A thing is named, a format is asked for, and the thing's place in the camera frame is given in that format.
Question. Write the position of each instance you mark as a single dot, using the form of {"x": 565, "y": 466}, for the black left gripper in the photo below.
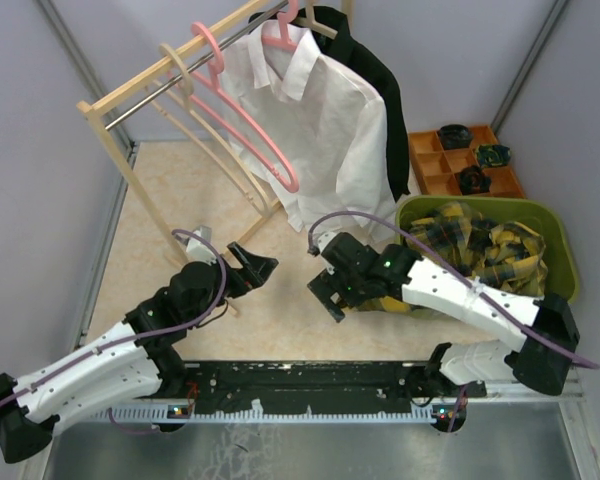
{"x": 256, "y": 270}

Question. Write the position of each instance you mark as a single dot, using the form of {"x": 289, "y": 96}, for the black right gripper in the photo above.
{"x": 326, "y": 283}

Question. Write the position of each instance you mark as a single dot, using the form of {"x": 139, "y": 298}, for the yellow black plaid shirt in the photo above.
{"x": 505, "y": 255}

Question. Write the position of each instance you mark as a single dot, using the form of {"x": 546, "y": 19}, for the beige wooden hanger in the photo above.
{"x": 239, "y": 175}

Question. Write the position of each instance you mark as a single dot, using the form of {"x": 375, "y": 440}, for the pink plastic hanger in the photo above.
{"x": 282, "y": 171}

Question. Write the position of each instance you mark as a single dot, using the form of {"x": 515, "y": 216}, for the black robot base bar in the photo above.
{"x": 313, "y": 393}

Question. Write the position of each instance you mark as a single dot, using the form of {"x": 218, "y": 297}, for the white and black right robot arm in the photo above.
{"x": 532, "y": 341}

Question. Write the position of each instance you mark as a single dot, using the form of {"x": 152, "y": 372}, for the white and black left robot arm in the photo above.
{"x": 134, "y": 359}

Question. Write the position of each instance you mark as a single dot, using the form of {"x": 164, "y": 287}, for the white collared shirt on rack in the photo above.
{"x": 328, "y": 122}

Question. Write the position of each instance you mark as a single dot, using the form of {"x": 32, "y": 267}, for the pink hanger on rack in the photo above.
{"x": 283, "y": 39}

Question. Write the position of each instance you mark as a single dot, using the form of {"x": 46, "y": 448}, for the beige hanger under black garment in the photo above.
{"x": 309, "y": 20}

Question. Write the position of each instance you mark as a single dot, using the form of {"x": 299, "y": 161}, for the wooden clothes rack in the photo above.
{"x": 110, "y": 111}

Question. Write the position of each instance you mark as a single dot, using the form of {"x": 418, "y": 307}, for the orange compartment tray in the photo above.
{"x": 435, "y": 169}

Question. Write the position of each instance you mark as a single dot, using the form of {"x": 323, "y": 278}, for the dark rolled sock middle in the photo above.
{"x": 472, "y": 180}

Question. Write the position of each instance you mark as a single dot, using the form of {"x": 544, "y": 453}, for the dark rolled sock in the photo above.
{"x": 472, "y": 180}
{"x": 455, "y": 136}

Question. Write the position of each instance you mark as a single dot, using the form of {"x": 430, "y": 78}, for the dark rolled sock top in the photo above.
{"x": 455, "y": 136}

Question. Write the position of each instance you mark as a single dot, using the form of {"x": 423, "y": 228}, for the green patterned rolled sock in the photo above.
{"x": 492, "y": 155}

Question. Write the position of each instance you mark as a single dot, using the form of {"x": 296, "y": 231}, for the black garment on rack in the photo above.
{"x": 358, "y": 58}

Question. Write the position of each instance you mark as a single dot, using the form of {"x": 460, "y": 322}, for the green plastic laundry basket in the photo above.
{"x": 562, "y": 278}

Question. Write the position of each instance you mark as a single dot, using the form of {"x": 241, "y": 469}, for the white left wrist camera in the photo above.
{"x": 197, "y": 248}

